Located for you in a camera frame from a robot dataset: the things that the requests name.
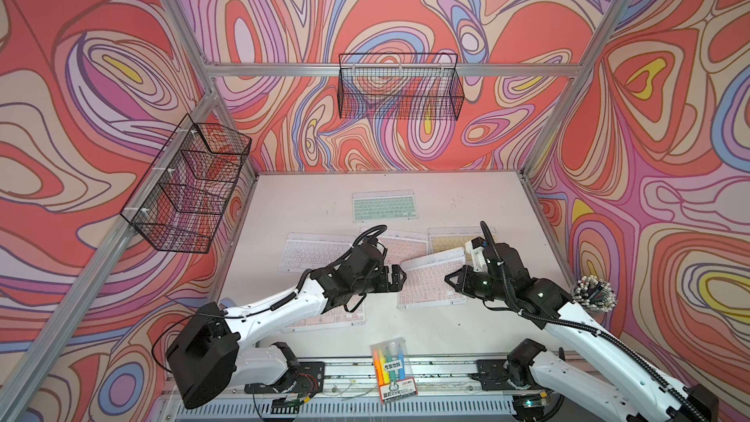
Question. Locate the green key keyboard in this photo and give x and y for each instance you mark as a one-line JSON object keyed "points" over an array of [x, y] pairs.
{"points": [[384, 205]]}

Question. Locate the white key keyboard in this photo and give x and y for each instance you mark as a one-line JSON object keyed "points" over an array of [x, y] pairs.
{"points": [[312, 251]]}

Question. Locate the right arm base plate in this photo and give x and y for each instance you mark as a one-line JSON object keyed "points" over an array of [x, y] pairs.
{"points": [[498, 375]]}

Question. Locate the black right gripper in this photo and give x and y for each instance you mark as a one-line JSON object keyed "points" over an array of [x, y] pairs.
{"points": [[466, 274]]}

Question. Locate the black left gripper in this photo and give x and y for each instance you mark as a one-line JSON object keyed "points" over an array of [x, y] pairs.
{"points": [[386, 285]]}

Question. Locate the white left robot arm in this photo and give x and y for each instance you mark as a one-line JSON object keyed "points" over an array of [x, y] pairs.
{"points": [[217, 349]]}

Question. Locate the black wire basket wall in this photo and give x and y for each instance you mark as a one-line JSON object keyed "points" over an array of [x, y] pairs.
{"points": [[399, 86], [195, 176]]}

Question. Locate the highlighter marker pack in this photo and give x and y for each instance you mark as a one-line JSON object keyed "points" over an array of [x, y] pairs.
{"points": [[394, 376]]}

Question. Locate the black wire basket left wall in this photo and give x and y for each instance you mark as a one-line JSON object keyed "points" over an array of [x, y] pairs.
{"points": [[195, 176]]}

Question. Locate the bundle of pens in cup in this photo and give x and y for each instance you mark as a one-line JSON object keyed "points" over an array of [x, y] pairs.
{"points": [[594, 294]]}

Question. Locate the aluminium front rail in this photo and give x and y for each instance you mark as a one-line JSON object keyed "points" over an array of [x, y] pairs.
{"points": [[446, 392]]}

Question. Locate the pink keyboard row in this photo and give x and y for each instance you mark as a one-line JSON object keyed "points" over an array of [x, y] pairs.
{"points": [[403, 246]]}

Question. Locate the black wire basket back wall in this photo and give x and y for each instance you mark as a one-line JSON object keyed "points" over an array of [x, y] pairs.
{"points": [[399, 86]]}

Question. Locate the yellow key keyboard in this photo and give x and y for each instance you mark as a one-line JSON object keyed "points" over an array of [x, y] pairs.
{"points": [[443, 239]]}

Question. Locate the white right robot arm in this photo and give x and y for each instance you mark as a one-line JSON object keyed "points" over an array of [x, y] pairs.
{"points": [[629, 388]]}

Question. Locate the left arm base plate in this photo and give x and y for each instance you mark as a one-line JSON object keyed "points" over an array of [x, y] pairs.
{"points": [[304, 380]]}

